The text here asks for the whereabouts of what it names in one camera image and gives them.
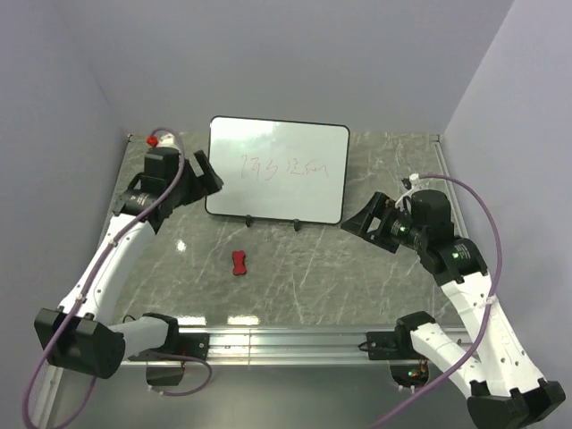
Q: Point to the white whiteboard black frame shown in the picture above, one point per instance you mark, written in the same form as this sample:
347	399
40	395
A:
278	170

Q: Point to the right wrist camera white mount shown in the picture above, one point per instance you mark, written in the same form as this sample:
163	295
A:
411	184

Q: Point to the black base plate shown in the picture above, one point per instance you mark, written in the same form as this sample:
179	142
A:
382	345
188	344

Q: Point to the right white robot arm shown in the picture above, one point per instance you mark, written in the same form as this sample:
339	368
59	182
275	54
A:
502	386

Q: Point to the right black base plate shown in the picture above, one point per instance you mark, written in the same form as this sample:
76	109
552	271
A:
382	345

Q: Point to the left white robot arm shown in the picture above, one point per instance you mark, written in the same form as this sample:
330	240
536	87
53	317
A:
78	335

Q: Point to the aluminium mounting rail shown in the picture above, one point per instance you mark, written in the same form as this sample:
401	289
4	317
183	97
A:
305	345

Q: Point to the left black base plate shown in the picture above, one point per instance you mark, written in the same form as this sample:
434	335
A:
188	344

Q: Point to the red bone-shaped eraser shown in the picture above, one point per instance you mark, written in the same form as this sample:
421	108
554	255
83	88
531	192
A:
239	262

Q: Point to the left wrist camera red cap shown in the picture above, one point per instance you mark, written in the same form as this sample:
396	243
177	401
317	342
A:
164	140

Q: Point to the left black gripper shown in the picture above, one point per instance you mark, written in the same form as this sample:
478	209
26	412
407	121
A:
208	182

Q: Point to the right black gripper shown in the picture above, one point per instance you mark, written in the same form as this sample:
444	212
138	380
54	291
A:
383	207

